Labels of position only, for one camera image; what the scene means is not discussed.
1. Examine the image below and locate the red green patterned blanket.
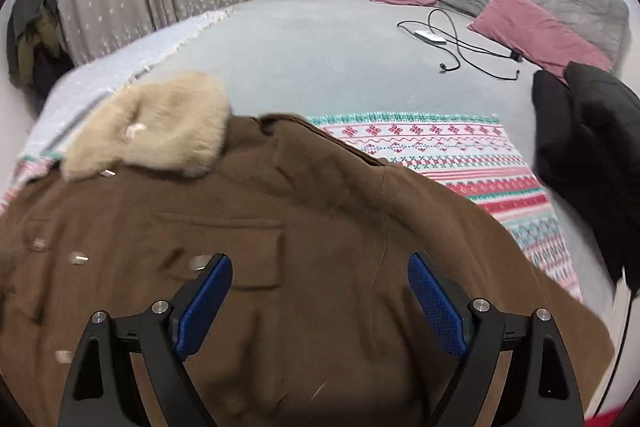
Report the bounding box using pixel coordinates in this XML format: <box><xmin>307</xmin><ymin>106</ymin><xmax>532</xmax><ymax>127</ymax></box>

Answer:
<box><xmin>0</xmin><ymin>111</ymin><xmax>583</xmax><ymax>303</ymax></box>

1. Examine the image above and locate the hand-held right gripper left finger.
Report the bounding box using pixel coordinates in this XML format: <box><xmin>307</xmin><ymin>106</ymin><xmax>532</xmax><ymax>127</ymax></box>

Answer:
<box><xmin>57</xmin><ymin>253</ymin><xmax>234</xmax><ymax>427</ymax></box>

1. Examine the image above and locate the black jacket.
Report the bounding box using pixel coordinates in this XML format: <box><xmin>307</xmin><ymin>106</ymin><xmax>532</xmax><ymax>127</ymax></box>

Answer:
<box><xmin>531</xmin><ymin>62</ymin><xmax>640</xmax><ymax>293</ymax></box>

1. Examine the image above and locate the brown coat with fur collar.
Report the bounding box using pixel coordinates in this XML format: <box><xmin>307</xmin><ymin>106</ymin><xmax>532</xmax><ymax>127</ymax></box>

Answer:
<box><xmin>0</xmin><ymin>71</ymin><xmax>617</xmax><ymax>427</ymax></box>

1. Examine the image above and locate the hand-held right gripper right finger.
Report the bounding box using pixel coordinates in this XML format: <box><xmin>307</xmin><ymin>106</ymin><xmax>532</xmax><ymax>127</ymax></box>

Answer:
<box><xmin>407</xmin><ymin>251</ymin><xmax>586</xmax><ymax>427</ymax></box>

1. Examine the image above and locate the dark clothes pile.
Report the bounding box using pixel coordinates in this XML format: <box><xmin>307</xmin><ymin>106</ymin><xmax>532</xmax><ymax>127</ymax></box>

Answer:
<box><xmin>6</xmin><ymin>0</ymin><xmax>76</xmax><ymax>95</ymax></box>

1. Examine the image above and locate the bed with grey sheet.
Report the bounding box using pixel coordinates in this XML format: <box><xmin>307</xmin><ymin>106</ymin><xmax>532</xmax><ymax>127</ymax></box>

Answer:
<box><xmin>0</xmin><ymin>0</ymin><xmax>631</xmax><ymax>308</ymax></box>

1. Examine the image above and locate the black cable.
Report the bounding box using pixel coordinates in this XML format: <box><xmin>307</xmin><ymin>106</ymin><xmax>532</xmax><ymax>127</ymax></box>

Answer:
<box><xmin>397</xmin><ymin>8</ymin><xmax>523</xmax><ymax>82</ymax></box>

